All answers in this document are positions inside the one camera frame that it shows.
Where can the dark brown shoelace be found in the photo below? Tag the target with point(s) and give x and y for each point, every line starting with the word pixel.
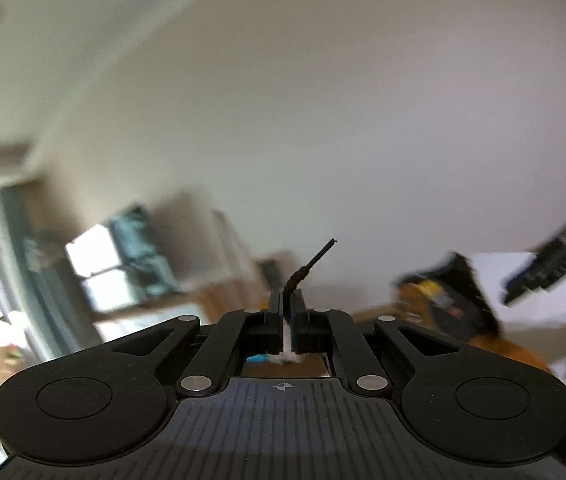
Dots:
pixel 313 260

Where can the grey curtain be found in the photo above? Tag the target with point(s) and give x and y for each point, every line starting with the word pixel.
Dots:
pixel 28 260

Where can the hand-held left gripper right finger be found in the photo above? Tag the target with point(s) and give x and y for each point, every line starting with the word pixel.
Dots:
pixel 297 322

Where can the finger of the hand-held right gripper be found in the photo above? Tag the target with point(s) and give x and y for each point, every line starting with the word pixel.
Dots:
pixel 525 280

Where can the brown leather boot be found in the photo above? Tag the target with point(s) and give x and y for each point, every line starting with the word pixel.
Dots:
pixel 503 350

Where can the flat screen television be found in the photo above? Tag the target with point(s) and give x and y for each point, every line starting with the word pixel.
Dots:
pixel 138 250

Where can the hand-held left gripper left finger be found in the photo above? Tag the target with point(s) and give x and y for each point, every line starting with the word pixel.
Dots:
pixel 277 321

